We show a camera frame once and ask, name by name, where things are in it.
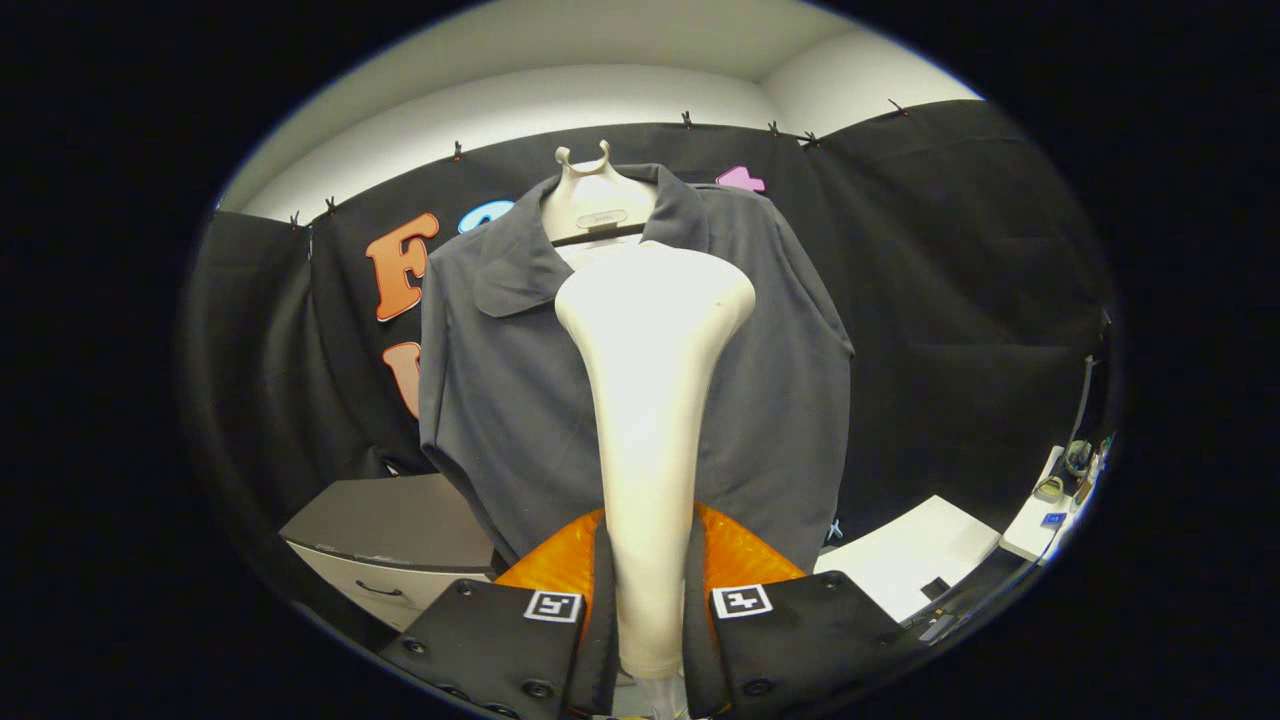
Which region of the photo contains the cream plastic clothes hanger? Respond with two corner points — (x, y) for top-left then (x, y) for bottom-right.
(540, 140), (658, 246)

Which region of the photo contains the grey drawer cabinet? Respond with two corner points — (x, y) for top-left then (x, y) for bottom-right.
(280, 473), (506, 631)

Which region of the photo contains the plain white table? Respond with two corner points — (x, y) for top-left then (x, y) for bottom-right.
(815, 495), (1001, 623)

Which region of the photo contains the cream white garment steamer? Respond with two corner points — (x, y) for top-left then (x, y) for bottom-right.
(555, 240), (756, 681)

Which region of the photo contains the grey button-up shirt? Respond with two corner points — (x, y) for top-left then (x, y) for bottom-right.
(418, 165), (854, 573)

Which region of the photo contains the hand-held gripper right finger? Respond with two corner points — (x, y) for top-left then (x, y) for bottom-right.
(685, 500), (911, 720)

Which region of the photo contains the white table with small items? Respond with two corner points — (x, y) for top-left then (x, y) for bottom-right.
(1000, 445), (1101, 563)

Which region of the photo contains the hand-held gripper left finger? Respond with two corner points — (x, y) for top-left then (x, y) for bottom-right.
(380, 505), (621, 720)

